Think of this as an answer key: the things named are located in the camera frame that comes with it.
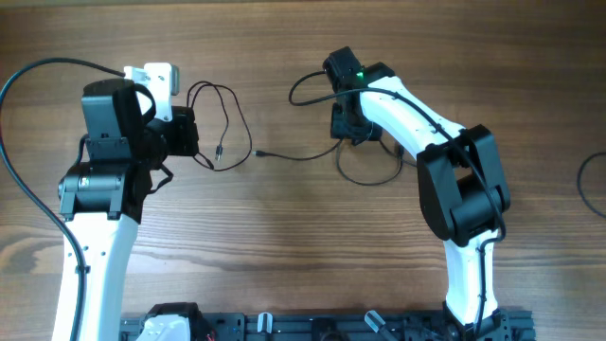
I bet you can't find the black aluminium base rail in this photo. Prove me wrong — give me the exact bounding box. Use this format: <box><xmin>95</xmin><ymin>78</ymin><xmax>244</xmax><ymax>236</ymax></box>
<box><xmin>118</xmin><ymin>302</ymin><xmax>537</xmax><ymax>341</ymax></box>

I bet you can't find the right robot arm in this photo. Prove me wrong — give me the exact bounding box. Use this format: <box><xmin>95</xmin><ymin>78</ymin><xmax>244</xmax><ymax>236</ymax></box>
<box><xmin>322</xmin><ymin>46</ymin><xmax>510</xmax><ymax>338</ymax></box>

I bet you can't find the grey clamp lever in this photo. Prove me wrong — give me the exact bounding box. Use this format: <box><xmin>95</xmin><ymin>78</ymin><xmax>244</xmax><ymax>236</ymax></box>
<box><xmin>257</xmin><ymin>312</ymin><xmax>274</xmax><ymax>334</ymax></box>
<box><xmin>364</xmin><ymin>310</ymin><xmax>385</xmax><ymax>333</ymax></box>

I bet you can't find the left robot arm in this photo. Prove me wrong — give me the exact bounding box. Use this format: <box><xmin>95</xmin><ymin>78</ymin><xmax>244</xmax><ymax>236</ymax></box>
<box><xmin>52</xmin><ymin>76</ymin><xmax>198</xmax><ymax>340</ymax></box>

